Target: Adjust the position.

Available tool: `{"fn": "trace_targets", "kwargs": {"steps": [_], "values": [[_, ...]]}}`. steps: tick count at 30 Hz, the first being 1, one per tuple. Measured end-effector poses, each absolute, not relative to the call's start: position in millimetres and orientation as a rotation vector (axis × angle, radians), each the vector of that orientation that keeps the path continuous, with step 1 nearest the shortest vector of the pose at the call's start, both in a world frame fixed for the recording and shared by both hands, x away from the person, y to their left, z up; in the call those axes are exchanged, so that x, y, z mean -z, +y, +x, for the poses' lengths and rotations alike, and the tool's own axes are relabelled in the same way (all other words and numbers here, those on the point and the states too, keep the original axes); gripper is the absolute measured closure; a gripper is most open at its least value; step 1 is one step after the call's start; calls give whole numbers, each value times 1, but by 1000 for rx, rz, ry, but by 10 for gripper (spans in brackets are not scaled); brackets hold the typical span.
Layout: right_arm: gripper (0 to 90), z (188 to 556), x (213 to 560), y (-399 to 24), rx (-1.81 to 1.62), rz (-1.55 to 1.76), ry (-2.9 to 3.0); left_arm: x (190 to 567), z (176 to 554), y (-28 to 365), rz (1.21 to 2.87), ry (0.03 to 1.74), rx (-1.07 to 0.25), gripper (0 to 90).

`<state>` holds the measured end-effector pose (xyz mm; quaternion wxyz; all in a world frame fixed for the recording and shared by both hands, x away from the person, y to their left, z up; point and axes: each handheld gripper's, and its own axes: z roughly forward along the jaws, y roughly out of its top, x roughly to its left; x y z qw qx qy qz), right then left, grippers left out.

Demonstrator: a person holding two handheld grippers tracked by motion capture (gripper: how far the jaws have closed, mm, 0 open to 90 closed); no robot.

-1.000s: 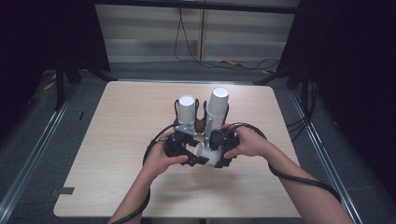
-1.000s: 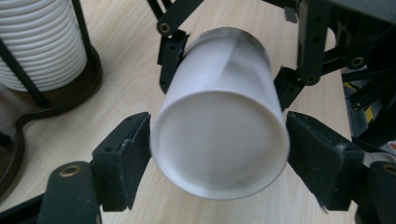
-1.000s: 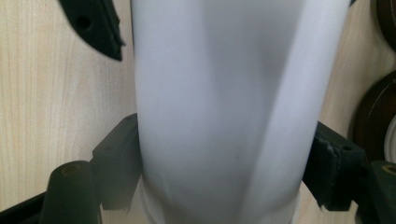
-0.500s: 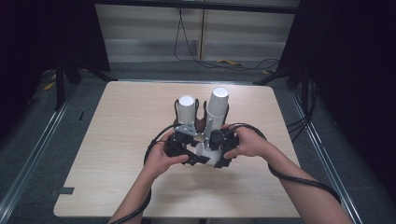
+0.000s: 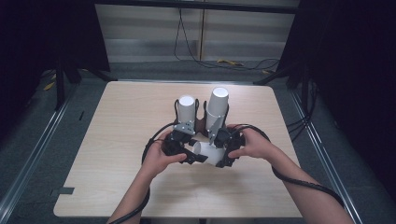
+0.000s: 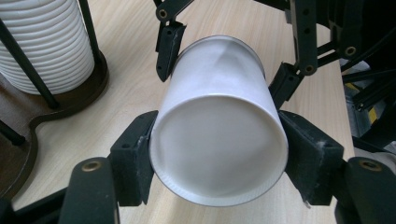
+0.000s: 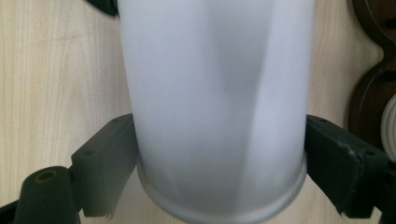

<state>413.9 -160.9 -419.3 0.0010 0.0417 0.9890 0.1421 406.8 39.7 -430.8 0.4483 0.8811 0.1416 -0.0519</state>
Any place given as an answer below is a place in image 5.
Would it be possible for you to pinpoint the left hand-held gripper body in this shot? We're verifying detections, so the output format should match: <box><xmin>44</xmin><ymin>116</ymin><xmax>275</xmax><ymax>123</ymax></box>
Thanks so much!
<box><xmin>161</xmin><ymin>120</ymin><xmax>197</xmax><ymax>157</ymax></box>

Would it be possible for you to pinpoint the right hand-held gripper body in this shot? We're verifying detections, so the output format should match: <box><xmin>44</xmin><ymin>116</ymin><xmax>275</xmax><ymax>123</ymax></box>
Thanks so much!
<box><xmin>207</xmin><ymin>115</ymin><xmax>248</xmax><ymax>158</ymax></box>

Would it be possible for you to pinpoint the single white paper cup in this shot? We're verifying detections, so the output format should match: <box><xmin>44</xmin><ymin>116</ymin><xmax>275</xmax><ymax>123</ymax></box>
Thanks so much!
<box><xmin>191</xmin><ymin>141</ymin><xmax>227</xmax><ymax>167</ymax></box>

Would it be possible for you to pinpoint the dark brown double cup holder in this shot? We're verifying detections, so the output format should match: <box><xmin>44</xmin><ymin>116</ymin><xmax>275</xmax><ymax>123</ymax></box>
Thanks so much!
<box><xmin>173</xmin><ymin>97</ymin><xmax>231</xmax><ymax>138</ymax></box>

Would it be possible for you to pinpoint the tall stack of white cups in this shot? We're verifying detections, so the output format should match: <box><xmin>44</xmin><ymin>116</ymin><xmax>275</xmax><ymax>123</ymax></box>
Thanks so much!
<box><xmin>205</xmin><ymin>87</ymin><xmax>230</xmax><ymax>140</ymax></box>

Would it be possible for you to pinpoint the person's right hand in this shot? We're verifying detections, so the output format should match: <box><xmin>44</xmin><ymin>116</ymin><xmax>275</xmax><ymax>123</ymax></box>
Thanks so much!
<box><xmin>227</xmin><ymin>123</ymin><xmax>278</xmax><ymax>163</ymax></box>

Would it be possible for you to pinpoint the person's left hand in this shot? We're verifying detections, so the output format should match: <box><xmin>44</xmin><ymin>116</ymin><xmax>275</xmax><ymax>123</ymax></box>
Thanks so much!
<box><xmin>141</xmin><ymin>130</ymin><xmax>188</xmax><ymax>182</ymax></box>

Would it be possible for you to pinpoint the black metal stand leg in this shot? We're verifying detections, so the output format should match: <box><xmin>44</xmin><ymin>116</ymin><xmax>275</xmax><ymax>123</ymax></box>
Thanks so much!
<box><xmin>252</xmin><ymin>62</ymin><xmax>310</xmax><ymax>87</ymax></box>

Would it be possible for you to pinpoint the long yellow tape strip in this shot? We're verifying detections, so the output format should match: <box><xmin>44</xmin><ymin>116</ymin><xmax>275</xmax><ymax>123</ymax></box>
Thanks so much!
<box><xmin>216</xmin><ymin>58</ymin><xmax>245</xmax><ymax>67</ymax></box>

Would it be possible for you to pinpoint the grey tape patch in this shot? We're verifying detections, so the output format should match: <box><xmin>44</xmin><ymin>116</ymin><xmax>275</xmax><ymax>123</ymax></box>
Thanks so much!
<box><xmin>50</xmin><ymin>186</ymin><xmax>76</xmax><ymax>197</ymax></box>

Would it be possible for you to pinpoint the black metal stand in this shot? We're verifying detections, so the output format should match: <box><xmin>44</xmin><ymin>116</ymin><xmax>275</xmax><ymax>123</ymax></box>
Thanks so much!
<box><xmin>53</xmin><ymin>50</ymin><xmax>82</xmax><ymax>112</ymax></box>

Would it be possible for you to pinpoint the dark curtain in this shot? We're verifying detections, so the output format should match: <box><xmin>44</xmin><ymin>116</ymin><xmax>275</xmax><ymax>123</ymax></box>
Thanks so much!
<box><xmin>278</xmin><ymin>0</ymin><xmax>396</xmax><ymax>200</ymax></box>
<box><xmin>0</xmin><ymin>0</ymin><xmax>110</xmax><ymax>141</ymax></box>

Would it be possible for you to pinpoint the black horizontal bar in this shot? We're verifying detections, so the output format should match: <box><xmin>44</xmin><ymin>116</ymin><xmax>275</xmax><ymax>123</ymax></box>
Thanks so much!
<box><xmin>92</xmin><ymin>0</ymin><xmax>301</xmax><ymax>15</ymax></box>

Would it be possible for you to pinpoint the left hand-held gripper black cable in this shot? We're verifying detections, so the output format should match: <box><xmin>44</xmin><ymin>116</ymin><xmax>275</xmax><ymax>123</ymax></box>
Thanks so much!
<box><xmin>107</xmin><ymin>121</ymin><xmax>179</xmax><ymax>224</ymax></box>

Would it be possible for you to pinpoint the hand-held gripper black cable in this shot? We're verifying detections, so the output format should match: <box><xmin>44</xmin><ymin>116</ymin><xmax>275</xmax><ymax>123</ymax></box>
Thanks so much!
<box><xmin>232</xmin><ymin>123</ymin><xmax>346</xmax><ymax>209</ymax></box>
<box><xmin>107</xmin><ymin>121</ymin><xmax>179</xmax><ymax>224</ymax></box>

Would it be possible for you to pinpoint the bundle of black floor cables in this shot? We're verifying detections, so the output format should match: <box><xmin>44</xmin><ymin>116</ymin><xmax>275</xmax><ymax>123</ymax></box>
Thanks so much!
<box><xmin>285</xmin><ymin>78</ymin><xmax>319</xmax><ymax>143</ymax></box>

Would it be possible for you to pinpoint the right hand-held gripper black cable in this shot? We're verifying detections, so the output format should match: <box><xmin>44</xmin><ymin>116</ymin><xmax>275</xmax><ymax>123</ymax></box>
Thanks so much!
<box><xmin>232</xmin><ymin>123</ymin><xmax>346</xmax><ymax>209</ymax></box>

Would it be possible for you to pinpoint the thin black wall cable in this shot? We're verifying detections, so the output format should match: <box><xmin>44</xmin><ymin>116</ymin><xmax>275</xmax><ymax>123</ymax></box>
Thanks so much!
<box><xmin>173</xmin><ymin>7</ymin><xmax>281</xmax><ymax>71</ymax></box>

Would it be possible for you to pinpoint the silver floor rail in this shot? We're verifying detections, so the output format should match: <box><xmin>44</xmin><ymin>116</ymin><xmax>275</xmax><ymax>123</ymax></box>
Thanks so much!
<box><xmin>0</xmin><ymin>92</ymin><xmax>74</xmax><ymax>217</ymax></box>
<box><xmin>289</xmin><ymin>89</ymin><xmax>364</xmax><ymax>224</ymax></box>

